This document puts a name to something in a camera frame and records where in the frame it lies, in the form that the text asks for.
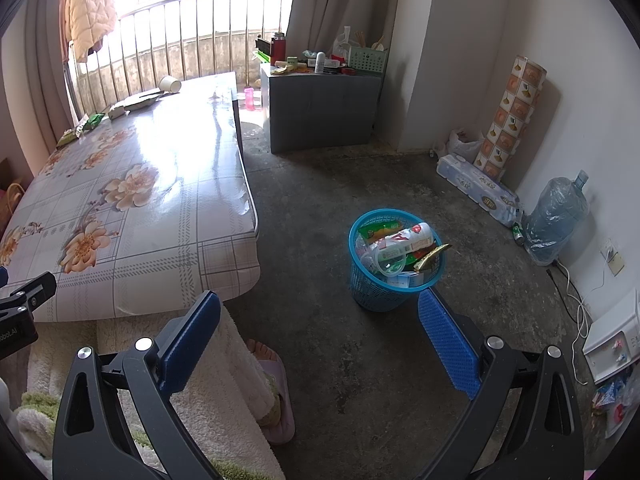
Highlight yellow snack packet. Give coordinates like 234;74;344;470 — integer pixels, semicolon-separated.
412;244;452;273

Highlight white plastic bag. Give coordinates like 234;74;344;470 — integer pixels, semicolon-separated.
331;25;353;61
445;129;486;158

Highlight white plastic drawer unit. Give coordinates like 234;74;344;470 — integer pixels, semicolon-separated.
582;290;640;386

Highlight toilet paper multipack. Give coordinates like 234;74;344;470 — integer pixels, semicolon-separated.
436;154;523;226

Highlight metal window railing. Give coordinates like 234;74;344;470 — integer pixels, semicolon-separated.
65;0;286;116

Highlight beige curtain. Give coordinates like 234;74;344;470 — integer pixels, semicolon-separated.
10;0;76;171
287;0;406;66

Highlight large blue water jug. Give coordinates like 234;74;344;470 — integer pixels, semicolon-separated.
522;170;591;267

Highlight person's foot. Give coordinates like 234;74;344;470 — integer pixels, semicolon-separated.
245;339;278;366

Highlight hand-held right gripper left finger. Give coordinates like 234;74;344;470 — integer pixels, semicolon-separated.
52;290;222;480

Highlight wall socket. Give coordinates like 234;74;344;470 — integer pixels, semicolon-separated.
601;240;626;277

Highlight green plastic organizer basket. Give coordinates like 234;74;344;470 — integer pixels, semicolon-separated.
347;46;388;76

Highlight blue medicine box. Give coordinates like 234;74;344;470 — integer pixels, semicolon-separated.
397;271;433;291

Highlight patterned rolled mat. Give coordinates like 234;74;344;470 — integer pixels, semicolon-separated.
472;55;548;183

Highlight white drink bottle red cap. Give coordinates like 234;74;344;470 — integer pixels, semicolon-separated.
372;222;433;256

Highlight pink slipper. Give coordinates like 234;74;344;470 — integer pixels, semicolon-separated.
252;357;296;445

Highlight clear plastic cup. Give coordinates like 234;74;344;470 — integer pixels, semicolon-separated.
372;250;408;281

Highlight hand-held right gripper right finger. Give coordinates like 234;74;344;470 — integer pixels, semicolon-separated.
415;287;586;480

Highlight yellow handled woven bag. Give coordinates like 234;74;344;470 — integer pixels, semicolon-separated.
0;182;26;231

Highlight white and green fleece blanket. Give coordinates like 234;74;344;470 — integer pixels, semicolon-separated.
15;305;281;480

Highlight white cable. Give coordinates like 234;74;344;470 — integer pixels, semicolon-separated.
547;260;593;386

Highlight pink padded jacket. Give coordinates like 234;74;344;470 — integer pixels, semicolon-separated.
62;0;118;63

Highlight grey cabinet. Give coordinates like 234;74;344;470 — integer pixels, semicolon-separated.
260;66;386;155

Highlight brown snack wrapper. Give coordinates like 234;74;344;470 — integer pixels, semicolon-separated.
107;91;166;120

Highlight green potato chips bag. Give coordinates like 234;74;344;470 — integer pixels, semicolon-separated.
357;220;401;242

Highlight colourful packets on floor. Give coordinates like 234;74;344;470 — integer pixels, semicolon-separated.
591;377;633;441

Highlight blue plastic waste basket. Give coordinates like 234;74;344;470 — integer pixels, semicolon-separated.
348;207;446;313

